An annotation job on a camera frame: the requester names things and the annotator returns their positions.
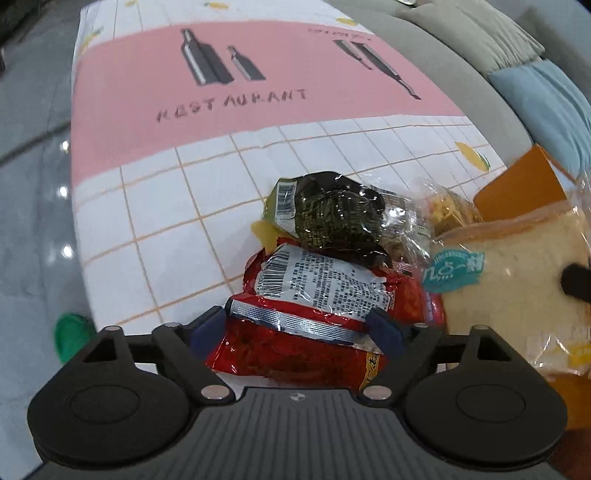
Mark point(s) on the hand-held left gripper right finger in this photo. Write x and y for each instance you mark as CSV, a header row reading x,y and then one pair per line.
x,y
384,333

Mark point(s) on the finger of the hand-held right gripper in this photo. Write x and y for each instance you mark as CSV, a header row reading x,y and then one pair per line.
x,y
576,282

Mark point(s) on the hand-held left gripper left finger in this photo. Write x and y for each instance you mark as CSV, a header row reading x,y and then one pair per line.
x,y
207,328

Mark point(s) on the bagged sliced bread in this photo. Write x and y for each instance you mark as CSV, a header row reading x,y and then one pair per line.
x,y
512,281

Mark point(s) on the red snack packet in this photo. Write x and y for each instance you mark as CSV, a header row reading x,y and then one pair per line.
x,y
318,304

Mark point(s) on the clear brown cracker packet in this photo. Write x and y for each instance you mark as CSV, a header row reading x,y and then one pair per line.
x,y
405,230

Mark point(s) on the orange paper box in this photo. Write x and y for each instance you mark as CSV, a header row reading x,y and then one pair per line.
x,y
521,184

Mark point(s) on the black and green snack packet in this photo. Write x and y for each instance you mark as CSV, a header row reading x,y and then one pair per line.
x,y
332,210

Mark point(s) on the green slipper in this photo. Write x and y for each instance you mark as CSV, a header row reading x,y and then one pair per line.
x,y
71,337

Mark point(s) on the clear yellow snack packet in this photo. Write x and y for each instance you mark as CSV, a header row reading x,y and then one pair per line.
x,y
450,210

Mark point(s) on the light blue pillow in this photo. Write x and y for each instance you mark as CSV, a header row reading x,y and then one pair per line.
x,y
545,101

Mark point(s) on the printed pink and white tablecloth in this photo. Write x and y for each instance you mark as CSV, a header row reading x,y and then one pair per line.
x,y
240,120

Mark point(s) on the grey sofa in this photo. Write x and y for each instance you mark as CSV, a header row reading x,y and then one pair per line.
x,y
461,74

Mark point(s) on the beige cushion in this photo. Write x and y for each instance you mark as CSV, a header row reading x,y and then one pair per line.
x,y
480,32

